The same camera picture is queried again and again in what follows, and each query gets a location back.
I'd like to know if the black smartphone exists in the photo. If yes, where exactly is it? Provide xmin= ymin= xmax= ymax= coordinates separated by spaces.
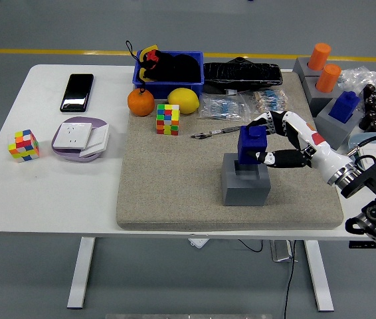
xmin=59 ymin=73 xmax=95 ymax=113

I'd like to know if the black keyboard in plastic wrap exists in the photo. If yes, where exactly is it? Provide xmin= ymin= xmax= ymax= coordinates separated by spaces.
xmin=203 ymin=56 xmax=284 ymax=94

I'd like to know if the white table leg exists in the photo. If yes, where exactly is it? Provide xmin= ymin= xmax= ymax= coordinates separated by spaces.
xmin=66 ymin=237 xmax=96 ymax=310
xmin=304 ymin=239 xmax=335 ymax=312

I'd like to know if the blue square seal with notched knob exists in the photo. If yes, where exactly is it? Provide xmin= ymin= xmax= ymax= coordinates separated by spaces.
xmin=237 ymin=125 xmax=269 ymax=165

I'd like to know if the black power cable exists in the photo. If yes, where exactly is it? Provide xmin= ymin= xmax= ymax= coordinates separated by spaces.
xmin=237 ymin=239 xmax=298 ymax=319

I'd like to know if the light blue dish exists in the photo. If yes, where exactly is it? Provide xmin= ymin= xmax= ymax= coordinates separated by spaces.
xmin=347 ymin=132 xmax=376 ymax=173

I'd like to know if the grey seal holder block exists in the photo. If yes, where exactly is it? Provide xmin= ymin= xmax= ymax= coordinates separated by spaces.
xmin=221 ymin=152 xmax=272 ymax=207
xmin=303 ymin=75 xmax=341 ymax=117
xmin=292 ymin=56 xmax=322 ymax=80
xmin=316 ymin=98 xmax=365 ymax=150

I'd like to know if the orange cylinder seal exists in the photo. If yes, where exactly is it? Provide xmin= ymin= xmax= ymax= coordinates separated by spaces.
xmin=315 ymin=63 xmax=341 ymax=93
xmin=308 ymin=43 xmax=332 ymax=71

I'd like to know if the multicolour puzzle cube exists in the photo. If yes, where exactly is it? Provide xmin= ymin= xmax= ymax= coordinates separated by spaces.
xmin=155 ymin=104 xmax=181 ymax=136
xmin=7 ymin=129 xmax=41 ymax=163

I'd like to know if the black table control panel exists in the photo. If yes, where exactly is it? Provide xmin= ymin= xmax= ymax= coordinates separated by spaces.
xmin=348 ymin=240 xmax=376 ymax=249

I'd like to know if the purple dish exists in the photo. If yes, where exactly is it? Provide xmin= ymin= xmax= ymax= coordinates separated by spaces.
xmin=51 ymin=116 xmax=110 ymax=163

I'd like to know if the orange fruit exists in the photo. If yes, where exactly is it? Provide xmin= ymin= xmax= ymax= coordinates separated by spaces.
xmin=127 ymin=88 xmax=155 ymax=117

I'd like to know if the black pouch with red tag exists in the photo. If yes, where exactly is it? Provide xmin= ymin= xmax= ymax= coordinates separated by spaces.
xmin=140 ymin=50 xmax=201 ymax=82

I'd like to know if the yellow flat item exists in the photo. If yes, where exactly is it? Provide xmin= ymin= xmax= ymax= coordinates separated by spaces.
xmin=137 ymin=45 xmax=159 ymax=82

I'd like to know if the blue plastic bin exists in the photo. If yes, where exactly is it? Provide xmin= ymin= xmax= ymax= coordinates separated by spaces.
xmin=132 ymin=50 xmax=205 ymax=100

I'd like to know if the black silver pen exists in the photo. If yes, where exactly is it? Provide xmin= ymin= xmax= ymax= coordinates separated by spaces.
xmin=190 ymin=125 xmax=244 ymax=140

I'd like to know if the white wall socket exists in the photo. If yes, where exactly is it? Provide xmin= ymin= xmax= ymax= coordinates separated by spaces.
xmin=53 ymin=122 xmax=93 ymax=150

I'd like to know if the large clear bag of resistors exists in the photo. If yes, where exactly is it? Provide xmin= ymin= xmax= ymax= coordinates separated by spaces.
xmin=197 ymin=92 xmax=252 ymax=123

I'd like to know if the metal cable box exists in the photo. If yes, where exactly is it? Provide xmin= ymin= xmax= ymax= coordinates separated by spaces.
xmin=269 ymin=239 xmax=297 ymax=263

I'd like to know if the grey-brown mat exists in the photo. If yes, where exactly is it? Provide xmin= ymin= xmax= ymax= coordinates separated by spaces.
xmin=116 ymin=71 xmax=345 ymax=232

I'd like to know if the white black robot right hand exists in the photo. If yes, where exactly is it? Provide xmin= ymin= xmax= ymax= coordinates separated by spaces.
xmin=243 ymin=110 xmax=355 ymax=183

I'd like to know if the black lanyard strap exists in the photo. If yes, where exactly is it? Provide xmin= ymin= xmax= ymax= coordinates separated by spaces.
xmin=125 ymin=40 xmax=147 ymax=97

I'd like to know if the blue square seal with plain knob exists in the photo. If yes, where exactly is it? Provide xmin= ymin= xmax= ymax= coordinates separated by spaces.
xmin=328 ymin=90 xmax=361 ymax=124

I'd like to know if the yellow lemon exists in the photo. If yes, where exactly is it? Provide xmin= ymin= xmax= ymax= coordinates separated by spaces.
xmin=167 ymin=87 xmax=200 ymax=115

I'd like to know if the clear crumpled plastic bag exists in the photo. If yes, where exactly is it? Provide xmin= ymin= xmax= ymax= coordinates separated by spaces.
xmin=337 ymin=66 xmax=376 ymax=134

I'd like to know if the small clear bag of resistors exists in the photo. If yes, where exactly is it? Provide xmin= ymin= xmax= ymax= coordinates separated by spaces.
xmin=251 ymin=88 xmax=289 ymax=115

